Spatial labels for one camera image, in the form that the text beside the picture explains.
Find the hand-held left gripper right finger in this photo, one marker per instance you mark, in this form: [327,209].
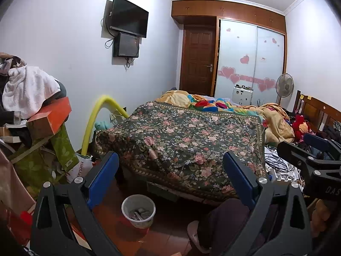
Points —
[239,176]

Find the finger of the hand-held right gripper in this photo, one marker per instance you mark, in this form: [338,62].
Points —
[298,156]
[317,142]

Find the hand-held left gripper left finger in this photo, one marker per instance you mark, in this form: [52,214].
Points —
[102,176]

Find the white plastic bucket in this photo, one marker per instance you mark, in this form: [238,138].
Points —
[141,222]

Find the red plush toy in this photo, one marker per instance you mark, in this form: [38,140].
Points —
[301,125]

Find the white plastic bag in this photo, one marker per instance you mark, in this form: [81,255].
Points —
[80,168]

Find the wooden headboard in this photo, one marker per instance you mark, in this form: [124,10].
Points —
[314,109]

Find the yellow blanket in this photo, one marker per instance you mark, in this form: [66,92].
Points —
[274,122]

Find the person's dark trouser leg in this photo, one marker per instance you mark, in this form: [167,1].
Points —
[226,218]

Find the green leaf-print bag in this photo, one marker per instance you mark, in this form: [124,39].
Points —
[61,149]

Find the teal cloth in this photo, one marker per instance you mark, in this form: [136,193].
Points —
[101,125]

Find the yellow foam tube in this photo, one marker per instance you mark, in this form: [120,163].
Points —
[92,122]

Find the dark floral blanket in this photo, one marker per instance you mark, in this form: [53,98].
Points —
[186,144]

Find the standing fan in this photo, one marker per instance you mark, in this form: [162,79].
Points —
[284,85]

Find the pink slipper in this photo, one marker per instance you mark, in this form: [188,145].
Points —
[194,234]

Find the multicolour quilt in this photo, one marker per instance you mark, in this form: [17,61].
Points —
[213,104]

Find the orange box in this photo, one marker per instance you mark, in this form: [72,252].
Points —
[53,114]

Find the white device box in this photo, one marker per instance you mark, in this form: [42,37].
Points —
[242,96]

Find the pink board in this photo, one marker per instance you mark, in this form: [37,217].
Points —
[13,186]

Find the dark grey garment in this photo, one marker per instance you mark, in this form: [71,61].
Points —
[60,93]

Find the red patterned box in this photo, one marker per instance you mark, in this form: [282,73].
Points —
[18,226]

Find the white towel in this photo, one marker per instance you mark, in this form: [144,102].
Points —
[29,90]

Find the frosted sliding wardrobe doors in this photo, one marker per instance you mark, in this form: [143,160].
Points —
[239,45]

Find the brown wooden door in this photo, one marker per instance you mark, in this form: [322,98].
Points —
[197,58]

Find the wooden overhead cabinet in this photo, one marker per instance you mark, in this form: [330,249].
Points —
[226,10]

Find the small wall monitor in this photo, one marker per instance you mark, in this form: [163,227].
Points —
[126,45]

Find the wall-mounted television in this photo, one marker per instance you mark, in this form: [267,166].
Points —
[128,16]

